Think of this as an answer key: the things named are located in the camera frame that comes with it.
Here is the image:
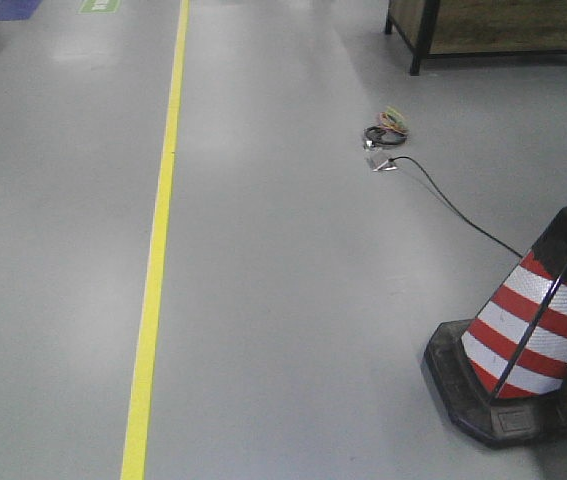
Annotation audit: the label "silver floor socket plate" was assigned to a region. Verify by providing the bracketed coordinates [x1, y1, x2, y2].
[366, 152, 397, 172]

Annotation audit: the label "dark wooden bench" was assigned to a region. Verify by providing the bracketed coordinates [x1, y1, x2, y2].
[384, 0, 567, 76]

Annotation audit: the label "red white traffic cone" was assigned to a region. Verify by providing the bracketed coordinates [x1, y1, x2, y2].
[424, 207, 567, 448]

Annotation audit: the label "green safety floor sign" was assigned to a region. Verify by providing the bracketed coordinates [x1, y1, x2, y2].
[78, 0, 120, 14]

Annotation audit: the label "black floor cable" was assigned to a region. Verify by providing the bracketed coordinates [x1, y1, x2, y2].
[390, 155, 567, 321]

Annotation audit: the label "coiled coloured wires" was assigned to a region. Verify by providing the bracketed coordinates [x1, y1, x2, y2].
[361, 105, 410, 151]

